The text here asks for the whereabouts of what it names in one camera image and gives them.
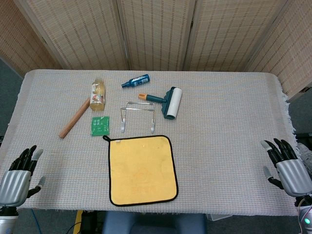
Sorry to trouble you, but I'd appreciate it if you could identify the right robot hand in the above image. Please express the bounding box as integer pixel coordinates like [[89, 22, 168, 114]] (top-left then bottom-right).
[[260, 138, 312, 197]]

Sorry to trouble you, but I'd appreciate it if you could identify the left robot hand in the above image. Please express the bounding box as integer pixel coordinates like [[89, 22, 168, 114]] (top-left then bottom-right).
[[0, 145, 46, 208]]

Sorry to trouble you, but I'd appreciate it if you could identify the yellow and grey towel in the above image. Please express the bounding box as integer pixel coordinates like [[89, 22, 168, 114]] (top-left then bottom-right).
[[102, 135, 179, 207]]

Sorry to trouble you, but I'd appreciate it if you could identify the yellow strip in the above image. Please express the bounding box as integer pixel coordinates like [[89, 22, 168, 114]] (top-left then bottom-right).
[[74, 211, 84, 234]]

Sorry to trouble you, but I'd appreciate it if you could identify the grey woven tablecloth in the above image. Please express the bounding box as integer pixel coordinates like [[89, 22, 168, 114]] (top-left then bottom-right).
[[0, 69, 297, 216]]

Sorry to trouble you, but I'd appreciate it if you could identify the wooden rolling pin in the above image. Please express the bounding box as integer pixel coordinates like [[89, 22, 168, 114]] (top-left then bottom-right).
[[59, 98, 90, 139]]

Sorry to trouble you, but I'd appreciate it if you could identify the green tea sachet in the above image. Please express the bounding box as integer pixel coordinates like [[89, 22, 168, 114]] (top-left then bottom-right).
[[90, 116, 111, 137]]

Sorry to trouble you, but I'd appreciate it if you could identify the yellow drink bottle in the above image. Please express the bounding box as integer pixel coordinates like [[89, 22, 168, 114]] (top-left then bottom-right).
[[89, 77, 107, 112]]

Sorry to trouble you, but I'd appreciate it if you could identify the teal lint roller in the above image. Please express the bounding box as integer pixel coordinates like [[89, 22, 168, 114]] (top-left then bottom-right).
[[138, 86, 183, 120]]

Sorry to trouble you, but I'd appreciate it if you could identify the blue chair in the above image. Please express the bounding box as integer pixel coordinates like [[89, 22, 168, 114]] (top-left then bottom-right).
[[102, 211, 207, 234]]

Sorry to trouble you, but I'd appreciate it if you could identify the blue spray bottle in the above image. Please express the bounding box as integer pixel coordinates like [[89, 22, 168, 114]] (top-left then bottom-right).
[[121, 74, 150, 88]]

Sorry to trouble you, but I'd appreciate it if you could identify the bamboo folding screen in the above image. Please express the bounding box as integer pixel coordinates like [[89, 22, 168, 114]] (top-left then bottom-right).
[[0, 0, 312, 98]]

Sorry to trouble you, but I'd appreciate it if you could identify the metal wire stand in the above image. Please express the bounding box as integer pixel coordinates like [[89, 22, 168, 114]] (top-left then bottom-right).
[[120, 101, 156, 134]]

